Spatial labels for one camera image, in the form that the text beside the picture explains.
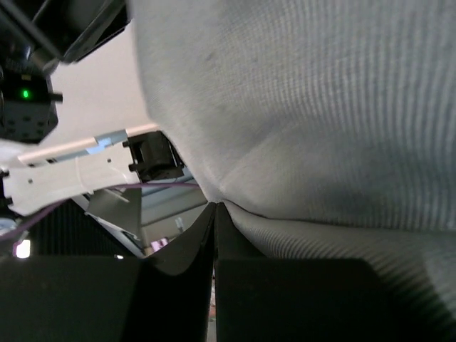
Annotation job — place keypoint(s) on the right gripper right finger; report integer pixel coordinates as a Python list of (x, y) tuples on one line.
[(264, 299)]

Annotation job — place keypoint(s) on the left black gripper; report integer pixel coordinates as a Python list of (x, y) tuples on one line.
[(37, 36)]

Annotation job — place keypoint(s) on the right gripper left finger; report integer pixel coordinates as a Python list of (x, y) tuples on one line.
[(170, 301)]

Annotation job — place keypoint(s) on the grey pleated skirt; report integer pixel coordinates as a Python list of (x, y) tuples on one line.
[(326, 127)]

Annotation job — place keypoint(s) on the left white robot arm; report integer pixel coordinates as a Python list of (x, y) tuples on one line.
[(33, 177)]

